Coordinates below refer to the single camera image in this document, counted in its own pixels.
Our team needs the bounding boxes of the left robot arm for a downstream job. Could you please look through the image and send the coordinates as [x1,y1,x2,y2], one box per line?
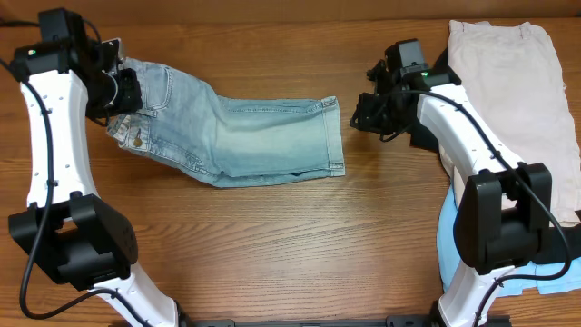
[7,8,191,326]

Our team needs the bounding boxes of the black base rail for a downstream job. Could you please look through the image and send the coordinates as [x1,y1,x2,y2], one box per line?
[181,313,513,327]

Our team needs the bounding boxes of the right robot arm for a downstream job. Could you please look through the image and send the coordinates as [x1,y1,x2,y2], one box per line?
[350,39,563,327]

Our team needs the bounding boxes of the light blue shirt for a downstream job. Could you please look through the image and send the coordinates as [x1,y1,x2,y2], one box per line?
[435,185,581,299]

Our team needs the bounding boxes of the beige shorts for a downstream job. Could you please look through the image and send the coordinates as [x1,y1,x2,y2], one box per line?
[448,20,580,227]

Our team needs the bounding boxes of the light blue denim shorts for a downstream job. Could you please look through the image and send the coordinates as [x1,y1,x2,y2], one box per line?
[107,58,346,188]

